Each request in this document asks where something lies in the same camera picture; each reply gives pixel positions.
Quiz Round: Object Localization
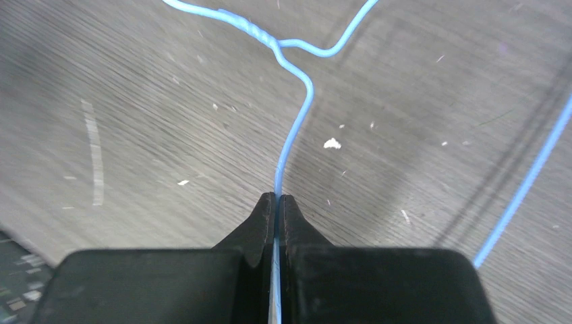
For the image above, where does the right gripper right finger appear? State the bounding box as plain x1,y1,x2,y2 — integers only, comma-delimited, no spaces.
279,195,496,323

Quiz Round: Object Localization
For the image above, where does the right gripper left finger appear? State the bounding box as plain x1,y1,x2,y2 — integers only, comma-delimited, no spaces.
32,192,276,324

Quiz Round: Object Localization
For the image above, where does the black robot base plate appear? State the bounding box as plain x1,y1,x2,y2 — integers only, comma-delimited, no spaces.
1,232,53,323

